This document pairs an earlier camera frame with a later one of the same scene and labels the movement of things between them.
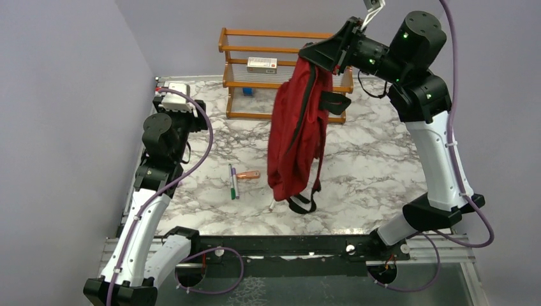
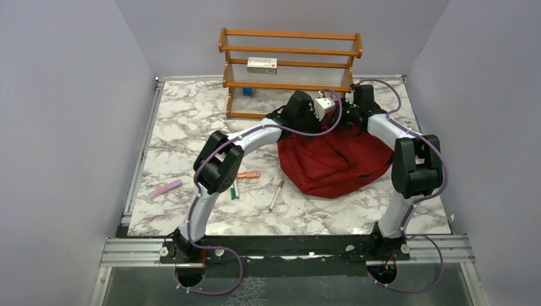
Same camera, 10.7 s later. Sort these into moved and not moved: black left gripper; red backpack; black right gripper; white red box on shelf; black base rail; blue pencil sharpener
Moved: red backpack; black right gripper; black left gripper
Not moved: white red box on shelf; blue pencil sharpener; black base rail
